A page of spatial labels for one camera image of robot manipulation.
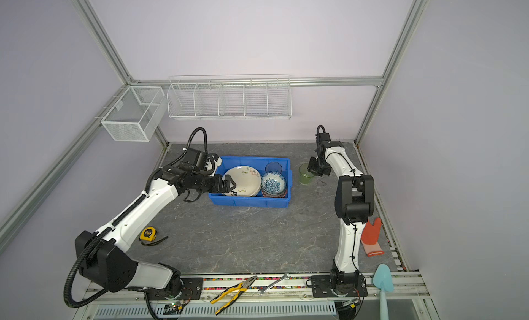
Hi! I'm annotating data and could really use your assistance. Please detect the red work glove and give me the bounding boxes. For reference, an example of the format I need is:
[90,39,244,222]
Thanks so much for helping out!
[361,218,384,257]

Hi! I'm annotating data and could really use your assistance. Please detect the blue plastic bin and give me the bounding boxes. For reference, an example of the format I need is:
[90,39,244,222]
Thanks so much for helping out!
[208,156,293,208]

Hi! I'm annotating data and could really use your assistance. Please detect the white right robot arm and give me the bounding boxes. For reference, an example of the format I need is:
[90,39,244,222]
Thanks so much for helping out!
[308,124,374,299]

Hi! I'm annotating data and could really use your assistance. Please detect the green glass cup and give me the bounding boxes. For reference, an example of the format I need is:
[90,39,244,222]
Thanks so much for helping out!
[298,163,314,185]

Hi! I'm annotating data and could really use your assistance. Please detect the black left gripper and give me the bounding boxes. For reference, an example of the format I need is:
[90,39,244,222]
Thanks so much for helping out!
[193,172,236,193]

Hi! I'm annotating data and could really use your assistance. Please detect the white wire wall rack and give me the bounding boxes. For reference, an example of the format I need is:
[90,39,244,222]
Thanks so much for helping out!
[167,74,292,120]

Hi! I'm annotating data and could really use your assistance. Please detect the white mesh box basket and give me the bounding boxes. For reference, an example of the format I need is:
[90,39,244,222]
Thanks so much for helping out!
[101,86,167,142]

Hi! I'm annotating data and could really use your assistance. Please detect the yellow tape measure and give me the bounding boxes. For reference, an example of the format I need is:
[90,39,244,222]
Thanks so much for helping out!
[139,226,168,246]

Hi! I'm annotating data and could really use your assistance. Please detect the silver wrench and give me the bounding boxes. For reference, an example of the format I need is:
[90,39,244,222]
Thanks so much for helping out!
[258,273,289,296]

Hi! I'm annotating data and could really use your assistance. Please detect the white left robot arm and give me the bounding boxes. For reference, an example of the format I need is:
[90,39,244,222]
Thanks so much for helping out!
[63,138,236,308]

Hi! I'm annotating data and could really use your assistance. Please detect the yellow black pliers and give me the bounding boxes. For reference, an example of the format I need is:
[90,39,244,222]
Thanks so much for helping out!
[210,275,258,316]

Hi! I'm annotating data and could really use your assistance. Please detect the teal spatula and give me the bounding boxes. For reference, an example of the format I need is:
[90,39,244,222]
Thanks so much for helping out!
[372,264,394,320]

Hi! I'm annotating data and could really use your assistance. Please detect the blue white patterned bowl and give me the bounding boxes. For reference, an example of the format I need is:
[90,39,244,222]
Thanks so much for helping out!
[261,171,287,197]

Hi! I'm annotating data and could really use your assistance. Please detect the cream floral plate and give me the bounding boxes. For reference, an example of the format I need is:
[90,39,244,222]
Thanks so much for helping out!
[223,165,262,197]

